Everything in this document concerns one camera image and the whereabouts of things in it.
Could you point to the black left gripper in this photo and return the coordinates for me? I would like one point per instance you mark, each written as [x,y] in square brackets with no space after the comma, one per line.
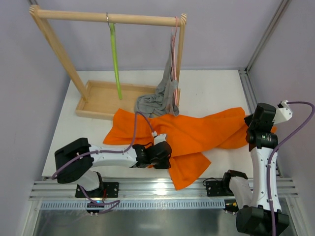
[163,157]

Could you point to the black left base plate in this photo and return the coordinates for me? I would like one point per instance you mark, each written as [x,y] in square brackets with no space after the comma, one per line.
[105,190]

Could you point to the pink wire hanger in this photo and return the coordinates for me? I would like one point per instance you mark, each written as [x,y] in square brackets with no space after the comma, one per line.
[173,66]

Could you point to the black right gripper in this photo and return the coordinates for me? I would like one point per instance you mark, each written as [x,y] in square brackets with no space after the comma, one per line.
[249,122]

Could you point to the aluminium front rail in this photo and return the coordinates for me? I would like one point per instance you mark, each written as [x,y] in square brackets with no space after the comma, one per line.
[134,193]

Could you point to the aluminium corner frame post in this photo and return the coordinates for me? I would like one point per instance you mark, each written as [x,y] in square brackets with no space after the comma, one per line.
[244,73]

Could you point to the grey shirt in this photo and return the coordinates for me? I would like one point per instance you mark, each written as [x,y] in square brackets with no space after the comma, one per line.
[162,101]

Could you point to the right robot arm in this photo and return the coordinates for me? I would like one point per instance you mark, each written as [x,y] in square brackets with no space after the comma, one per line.
[260,212]

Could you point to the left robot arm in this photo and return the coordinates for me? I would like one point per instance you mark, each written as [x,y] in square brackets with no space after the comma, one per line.
[75,160]

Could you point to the green plastic hanger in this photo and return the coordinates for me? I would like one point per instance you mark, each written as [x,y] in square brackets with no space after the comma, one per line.
[115,59]

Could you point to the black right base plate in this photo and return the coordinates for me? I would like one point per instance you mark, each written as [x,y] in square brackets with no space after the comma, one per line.
[216,189]

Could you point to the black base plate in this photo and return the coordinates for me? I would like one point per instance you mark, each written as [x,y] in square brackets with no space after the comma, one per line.
[216,189]
[105,190]

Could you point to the orange trousers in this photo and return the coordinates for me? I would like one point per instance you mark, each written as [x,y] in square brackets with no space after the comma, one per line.
[188,137]

